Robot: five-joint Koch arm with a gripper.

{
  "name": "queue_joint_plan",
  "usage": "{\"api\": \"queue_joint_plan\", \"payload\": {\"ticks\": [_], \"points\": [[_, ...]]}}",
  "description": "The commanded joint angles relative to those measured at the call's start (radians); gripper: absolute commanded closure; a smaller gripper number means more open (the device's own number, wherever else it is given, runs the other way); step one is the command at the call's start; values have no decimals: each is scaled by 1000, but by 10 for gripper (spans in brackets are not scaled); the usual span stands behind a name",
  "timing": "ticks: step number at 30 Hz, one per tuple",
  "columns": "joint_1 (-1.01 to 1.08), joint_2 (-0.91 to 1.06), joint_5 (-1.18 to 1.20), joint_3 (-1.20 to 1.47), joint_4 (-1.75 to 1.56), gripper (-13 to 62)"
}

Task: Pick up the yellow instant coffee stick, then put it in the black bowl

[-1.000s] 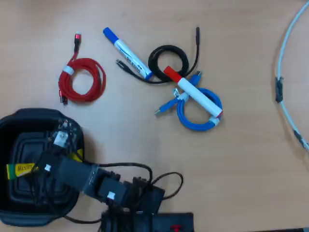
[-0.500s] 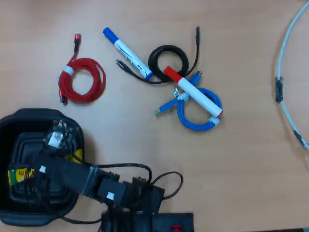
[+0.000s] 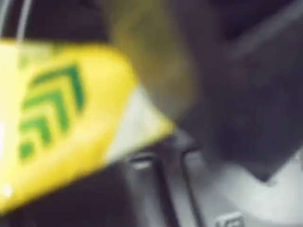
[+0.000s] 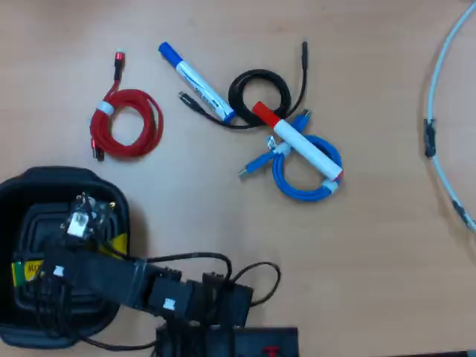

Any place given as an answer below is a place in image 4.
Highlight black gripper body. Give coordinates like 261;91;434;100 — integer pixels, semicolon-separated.
36;243;100;293

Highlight yellow instant coffee stick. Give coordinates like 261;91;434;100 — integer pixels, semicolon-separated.
10;232;130;287

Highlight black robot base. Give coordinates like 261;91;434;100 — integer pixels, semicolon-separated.
154;322;300;357

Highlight black plastic bowl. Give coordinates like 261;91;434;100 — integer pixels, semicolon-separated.
0;165;131;350

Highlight blue capped white marker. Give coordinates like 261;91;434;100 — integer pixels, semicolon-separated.
157;41;237;123

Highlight red capped white marker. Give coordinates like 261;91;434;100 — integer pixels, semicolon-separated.
251;101;344;183

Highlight black tape wrap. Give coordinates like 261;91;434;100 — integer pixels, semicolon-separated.
451;199;472;226
423;118;438;159

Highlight thin black motor wires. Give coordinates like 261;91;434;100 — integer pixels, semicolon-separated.
33;277;159;353

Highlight bare camera circuit board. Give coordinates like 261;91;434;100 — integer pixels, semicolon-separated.
59;191;116;241

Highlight coiled red USB cable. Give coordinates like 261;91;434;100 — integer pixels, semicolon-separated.
89;48;165;163

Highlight thin black wire loop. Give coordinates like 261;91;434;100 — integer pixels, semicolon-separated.
229;261;283;307

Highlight coiled blue USB cable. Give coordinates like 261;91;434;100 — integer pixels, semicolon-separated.
237;109;344;204

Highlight coiled black USB cable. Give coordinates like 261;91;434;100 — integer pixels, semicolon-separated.
176;39;310;130

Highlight long white cable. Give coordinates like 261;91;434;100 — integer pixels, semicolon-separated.
425;2;476;234

